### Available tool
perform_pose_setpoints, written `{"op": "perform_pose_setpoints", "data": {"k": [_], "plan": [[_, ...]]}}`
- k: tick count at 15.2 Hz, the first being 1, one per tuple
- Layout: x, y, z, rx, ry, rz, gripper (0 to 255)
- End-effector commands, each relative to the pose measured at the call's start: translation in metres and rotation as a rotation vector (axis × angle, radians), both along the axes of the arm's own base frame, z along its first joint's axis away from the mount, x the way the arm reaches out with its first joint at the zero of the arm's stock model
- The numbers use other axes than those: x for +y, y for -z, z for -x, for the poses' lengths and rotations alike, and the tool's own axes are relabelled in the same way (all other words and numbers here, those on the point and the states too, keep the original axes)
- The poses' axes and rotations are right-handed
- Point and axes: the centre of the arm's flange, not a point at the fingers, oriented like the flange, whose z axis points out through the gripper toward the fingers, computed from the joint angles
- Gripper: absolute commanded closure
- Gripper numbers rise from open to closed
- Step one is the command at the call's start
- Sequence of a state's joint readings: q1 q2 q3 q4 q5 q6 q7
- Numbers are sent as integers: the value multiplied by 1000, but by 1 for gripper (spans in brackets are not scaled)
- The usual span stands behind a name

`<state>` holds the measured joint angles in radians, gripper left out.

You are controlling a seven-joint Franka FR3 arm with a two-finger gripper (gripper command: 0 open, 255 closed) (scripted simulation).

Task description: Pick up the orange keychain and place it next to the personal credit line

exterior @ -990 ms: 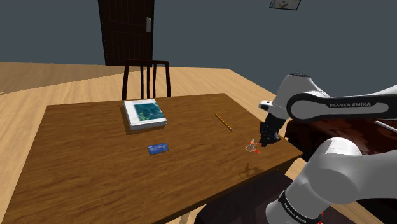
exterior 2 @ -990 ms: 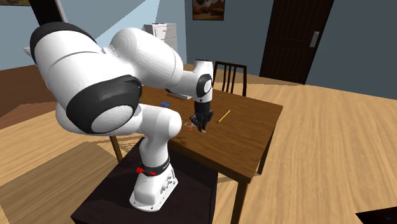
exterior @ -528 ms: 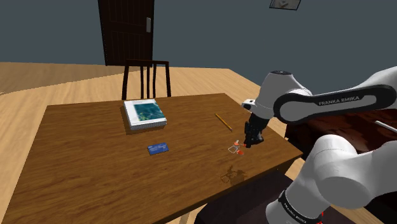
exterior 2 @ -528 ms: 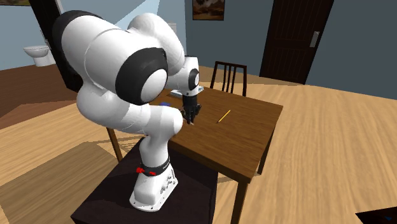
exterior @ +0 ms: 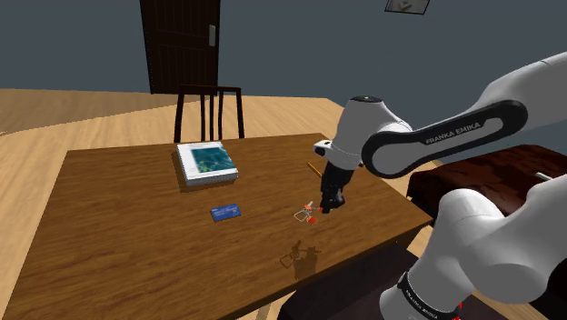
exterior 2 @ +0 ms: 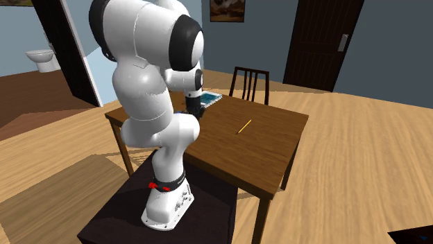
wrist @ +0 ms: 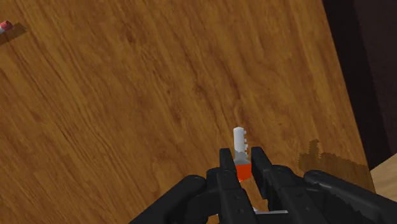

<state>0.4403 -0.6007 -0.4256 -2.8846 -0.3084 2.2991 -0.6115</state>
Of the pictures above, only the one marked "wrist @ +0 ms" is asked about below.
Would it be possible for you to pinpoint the small red and white object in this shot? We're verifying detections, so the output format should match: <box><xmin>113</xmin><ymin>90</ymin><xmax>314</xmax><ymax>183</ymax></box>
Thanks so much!
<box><xmin>0</xmin><ymin>20</ymin><xmax>14</xmax><ymax>35</ymax></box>

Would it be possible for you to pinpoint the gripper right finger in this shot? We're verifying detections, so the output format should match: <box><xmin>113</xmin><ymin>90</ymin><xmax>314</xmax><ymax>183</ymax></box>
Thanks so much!
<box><xmin>250</xmin><ymin>146</ymin><xmax>397</xmax><ymax>224</ymax></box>

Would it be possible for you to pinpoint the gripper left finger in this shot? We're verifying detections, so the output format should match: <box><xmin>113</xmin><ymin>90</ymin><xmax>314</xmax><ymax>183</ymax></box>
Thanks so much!
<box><xmin>129</xmin><ymin>148</ymin><xmax>258</xmax><ymax>224</ymax></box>

